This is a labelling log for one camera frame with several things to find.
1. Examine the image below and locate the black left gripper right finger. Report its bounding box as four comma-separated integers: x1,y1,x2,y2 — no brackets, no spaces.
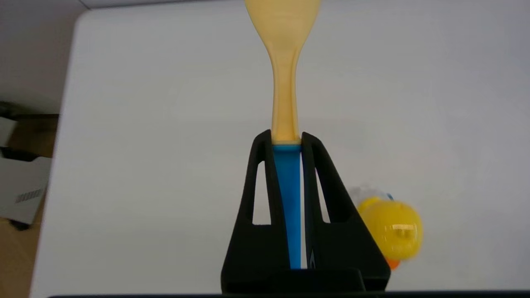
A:
301,131,391,293

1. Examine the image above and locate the yellow spoon with blue handle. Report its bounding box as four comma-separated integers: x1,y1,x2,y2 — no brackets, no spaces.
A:
244,0,323,270

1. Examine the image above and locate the yellow duck toy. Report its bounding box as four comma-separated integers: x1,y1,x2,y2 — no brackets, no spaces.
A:
348,186,424,271

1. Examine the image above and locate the white box with barcode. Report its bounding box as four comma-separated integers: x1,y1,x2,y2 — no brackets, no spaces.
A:
0,154,53,227

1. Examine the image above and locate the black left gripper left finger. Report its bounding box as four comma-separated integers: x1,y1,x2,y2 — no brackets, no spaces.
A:
220,129,291,294

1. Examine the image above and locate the brown cardboard box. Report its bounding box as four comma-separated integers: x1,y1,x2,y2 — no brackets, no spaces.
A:
0,113,60,159

